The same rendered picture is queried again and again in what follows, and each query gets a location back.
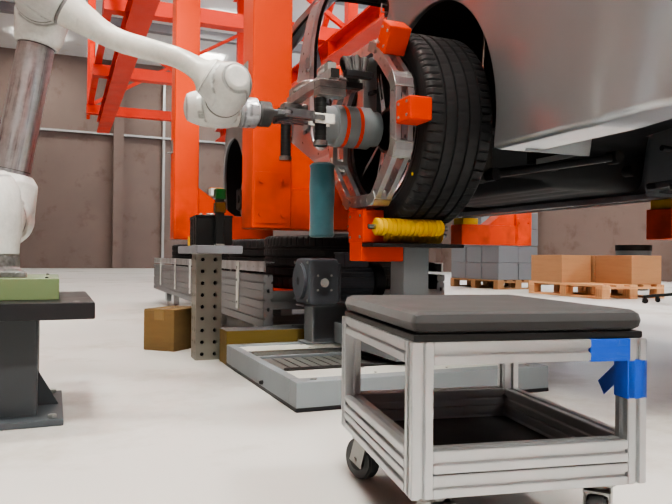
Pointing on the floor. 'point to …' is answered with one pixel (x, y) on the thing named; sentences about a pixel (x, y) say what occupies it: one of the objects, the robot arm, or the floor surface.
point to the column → (206, 306)
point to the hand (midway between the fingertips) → (322, 119)
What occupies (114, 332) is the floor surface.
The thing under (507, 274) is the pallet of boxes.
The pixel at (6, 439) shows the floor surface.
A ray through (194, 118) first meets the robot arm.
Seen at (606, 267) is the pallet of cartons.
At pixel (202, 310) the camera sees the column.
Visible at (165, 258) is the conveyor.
